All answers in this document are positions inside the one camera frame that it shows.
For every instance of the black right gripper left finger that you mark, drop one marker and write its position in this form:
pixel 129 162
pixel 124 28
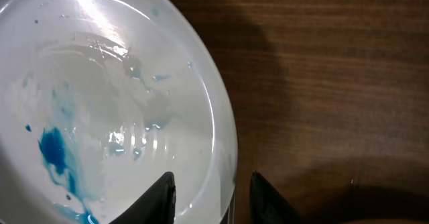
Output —
pixel 155 206

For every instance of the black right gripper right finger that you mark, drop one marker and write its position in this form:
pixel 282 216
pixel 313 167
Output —
pixel 267 205

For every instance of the white plate blue stain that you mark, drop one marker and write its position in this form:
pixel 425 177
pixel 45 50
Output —
pixel 99 98

